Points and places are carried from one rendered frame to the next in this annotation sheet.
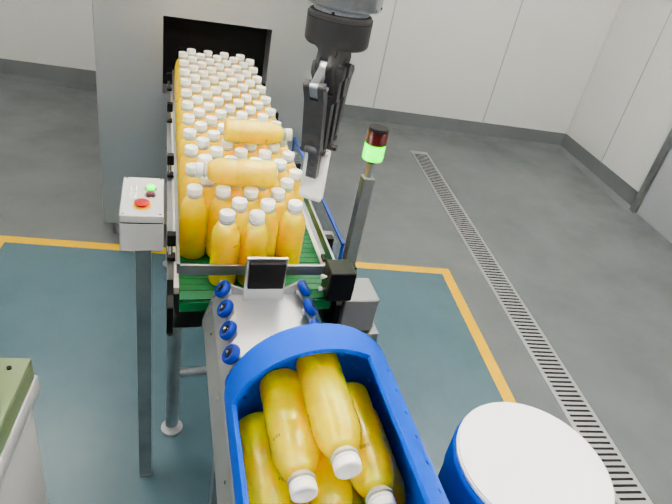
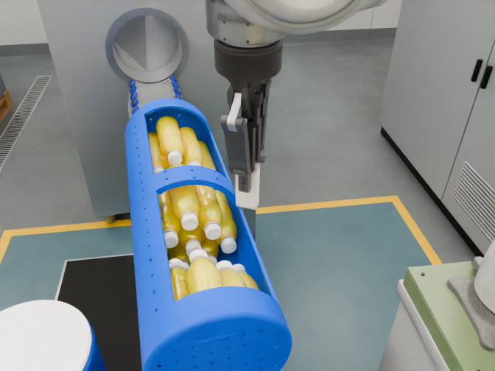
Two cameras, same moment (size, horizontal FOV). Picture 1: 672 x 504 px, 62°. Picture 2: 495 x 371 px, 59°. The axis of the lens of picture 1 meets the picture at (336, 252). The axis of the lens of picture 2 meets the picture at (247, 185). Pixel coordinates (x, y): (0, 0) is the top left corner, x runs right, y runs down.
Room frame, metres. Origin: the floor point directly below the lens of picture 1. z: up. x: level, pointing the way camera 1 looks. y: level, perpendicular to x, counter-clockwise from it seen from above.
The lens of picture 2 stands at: (1.15, 0.10, 1.85)
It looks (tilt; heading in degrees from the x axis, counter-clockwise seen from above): 37 degrees down; 186
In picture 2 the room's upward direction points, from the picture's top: straight up
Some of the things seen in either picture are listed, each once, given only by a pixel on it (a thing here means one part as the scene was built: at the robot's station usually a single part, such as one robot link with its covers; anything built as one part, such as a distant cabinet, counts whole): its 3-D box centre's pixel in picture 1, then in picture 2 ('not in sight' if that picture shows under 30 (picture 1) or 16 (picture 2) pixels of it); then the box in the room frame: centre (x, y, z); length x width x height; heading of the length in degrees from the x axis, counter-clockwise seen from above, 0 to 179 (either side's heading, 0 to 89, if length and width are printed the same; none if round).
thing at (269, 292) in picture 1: (265, 280); not in sight; (1.10, 0.15, 0.99); 0.10 x 0.02 x 0.12; 111
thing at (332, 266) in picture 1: (336, 281); not in sight; (1.22, -0.02, 0.95); 0.10 x 0.07 x 0.10; 111
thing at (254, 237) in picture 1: (253, 250); not in sight; (1.21, 0.21, 1.00); 0.07 x 0.07 x 0.19
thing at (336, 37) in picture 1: (334, 51); (247, 76); (0.67, 0.05, 1.65); 0.08 x 0.07 x 0.09; 169
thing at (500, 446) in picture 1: (533, 463); (20, 355); (0.68, -0.42, 1.03); 0.28 x 0.28 x 0.01
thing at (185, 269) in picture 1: (260, 269); not in sight; (1.18, 0.18, 0.96); 0.40 x 0.01 x 0.03; 111
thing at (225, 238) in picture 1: (224, 250); not in sight; (1.19, 0.28, 1.00); 0.07 x 0.07 x 0.19
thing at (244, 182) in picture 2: not in sight; (242, 179); (0.69, 0.04, 1.52); 0.03 x 0.01 x 0.05; 169
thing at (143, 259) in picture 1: (144, 369); not in sight; (1.20, 0.50, 0.50); 0.04 x 0.04 x 1.00; 21
